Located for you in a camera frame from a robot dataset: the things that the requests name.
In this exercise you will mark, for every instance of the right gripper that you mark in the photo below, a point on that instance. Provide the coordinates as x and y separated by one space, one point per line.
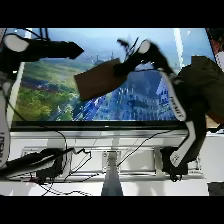
122 68

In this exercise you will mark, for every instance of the brown garment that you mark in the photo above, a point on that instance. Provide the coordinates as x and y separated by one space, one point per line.
98 80

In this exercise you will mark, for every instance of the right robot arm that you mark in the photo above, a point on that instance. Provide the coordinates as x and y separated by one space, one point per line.
176 100

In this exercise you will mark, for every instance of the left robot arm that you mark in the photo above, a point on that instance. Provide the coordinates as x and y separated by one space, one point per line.
43 49

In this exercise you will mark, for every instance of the dark green garment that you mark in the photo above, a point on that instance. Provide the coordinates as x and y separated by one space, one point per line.
204 83

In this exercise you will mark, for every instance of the silver frame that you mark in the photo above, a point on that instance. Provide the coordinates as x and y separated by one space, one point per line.
113 150

